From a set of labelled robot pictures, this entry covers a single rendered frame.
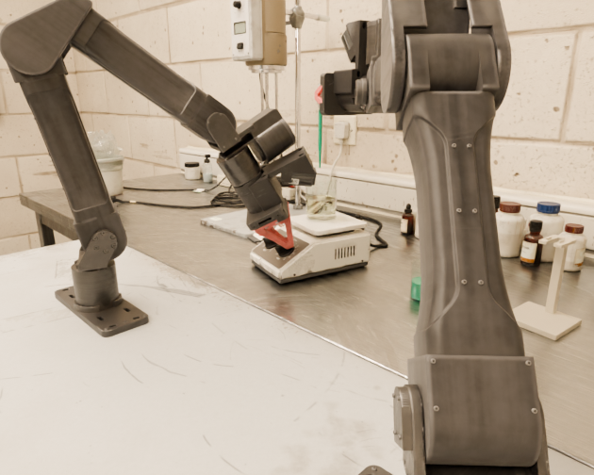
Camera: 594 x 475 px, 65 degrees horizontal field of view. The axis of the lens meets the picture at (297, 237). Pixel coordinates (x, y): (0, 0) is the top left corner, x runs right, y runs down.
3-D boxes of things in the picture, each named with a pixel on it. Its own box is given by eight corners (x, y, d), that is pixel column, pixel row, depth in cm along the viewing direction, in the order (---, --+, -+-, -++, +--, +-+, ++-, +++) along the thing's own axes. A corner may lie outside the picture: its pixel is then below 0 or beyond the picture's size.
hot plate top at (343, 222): (315, 236, 83) (315, 231, 83) (284, 221, 93) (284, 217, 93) (369, 227, 89) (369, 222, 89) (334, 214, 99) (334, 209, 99)
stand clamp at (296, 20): (263, 23, 110) (262, -2, 108) (233, 27, 118) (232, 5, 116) (332, 32, 127) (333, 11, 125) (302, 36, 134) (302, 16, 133)
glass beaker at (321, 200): (325, 215, 96) (326, 174, 94) (343, 221, 91) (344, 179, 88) (296, 219, 93) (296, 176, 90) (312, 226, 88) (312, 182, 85)
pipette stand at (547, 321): (555, 340, 63) (571, 252, 60) (500, 319, 69) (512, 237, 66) (581, 324, 68) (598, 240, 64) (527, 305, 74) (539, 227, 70)
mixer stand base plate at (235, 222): (246, 238, 109) (246, 234, 108) (198, 222, 122) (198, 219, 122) (330, 216, 129) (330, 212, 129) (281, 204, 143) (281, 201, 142)
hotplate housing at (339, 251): (279, 286, 81) (279, 243, 79) (249, 264, 92) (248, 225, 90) (379, 265, 92) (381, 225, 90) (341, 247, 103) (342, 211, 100)
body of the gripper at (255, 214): (284, 190, 84) (263, 156, 81) (286, 217, 75) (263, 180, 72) (253, 206, 85) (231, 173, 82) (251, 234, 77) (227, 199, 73)
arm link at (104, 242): (113, 215, 75) (74, 219, 72) (116, 229, 67) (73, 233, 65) (118, 252, 76) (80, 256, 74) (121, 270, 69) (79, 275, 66)
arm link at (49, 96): (130, 240, 75) (51, 24, 63) (134, 253, 69) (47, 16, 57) (90, 253, 73) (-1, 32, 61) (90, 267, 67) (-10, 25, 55)
